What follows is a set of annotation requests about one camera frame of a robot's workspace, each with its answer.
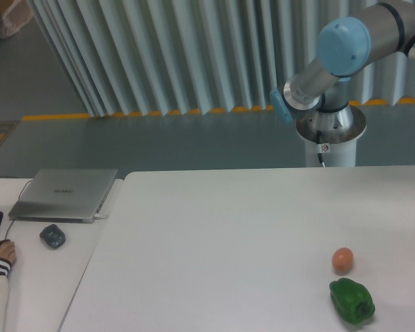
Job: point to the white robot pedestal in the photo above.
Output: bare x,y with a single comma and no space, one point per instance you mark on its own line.
330,139

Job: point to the black computer mouse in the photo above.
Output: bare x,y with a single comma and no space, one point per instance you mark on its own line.
4,241

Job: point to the person's hand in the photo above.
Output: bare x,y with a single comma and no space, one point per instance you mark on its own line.
8,252

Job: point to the silver closed laptop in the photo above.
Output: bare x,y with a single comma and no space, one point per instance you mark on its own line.
65,195

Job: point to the cardboard box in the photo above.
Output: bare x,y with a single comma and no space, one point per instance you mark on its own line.
14,15

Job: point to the white folding partition screen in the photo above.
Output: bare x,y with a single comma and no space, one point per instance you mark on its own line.
162,56

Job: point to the brown egg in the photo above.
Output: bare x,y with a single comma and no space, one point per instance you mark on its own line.
342,260

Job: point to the green bell pepper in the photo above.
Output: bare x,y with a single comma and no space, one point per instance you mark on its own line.
351,300

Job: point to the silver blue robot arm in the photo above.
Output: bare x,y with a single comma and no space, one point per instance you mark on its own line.
346,46

